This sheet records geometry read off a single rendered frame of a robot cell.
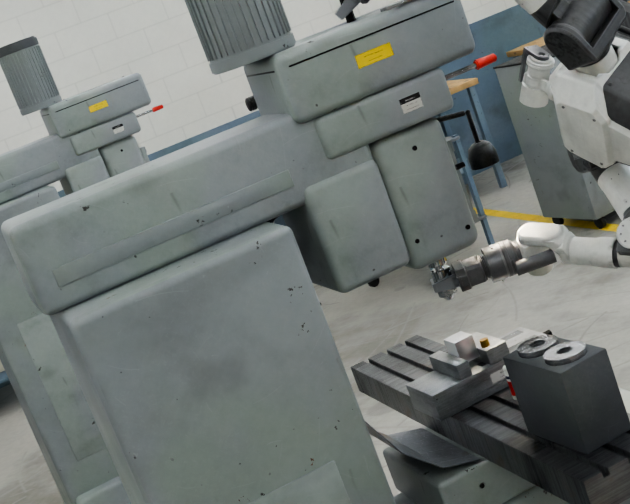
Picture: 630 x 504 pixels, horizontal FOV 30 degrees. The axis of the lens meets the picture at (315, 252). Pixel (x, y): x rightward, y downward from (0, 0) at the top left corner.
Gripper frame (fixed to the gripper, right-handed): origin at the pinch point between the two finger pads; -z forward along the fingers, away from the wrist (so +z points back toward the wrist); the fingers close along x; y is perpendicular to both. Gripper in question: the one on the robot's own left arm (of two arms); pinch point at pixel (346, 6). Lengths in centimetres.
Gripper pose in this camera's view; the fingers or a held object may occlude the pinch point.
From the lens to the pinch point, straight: 276.6
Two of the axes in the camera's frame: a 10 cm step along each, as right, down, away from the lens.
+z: 6.4, -7.7, -1.0
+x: -0.8, -2.0, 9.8
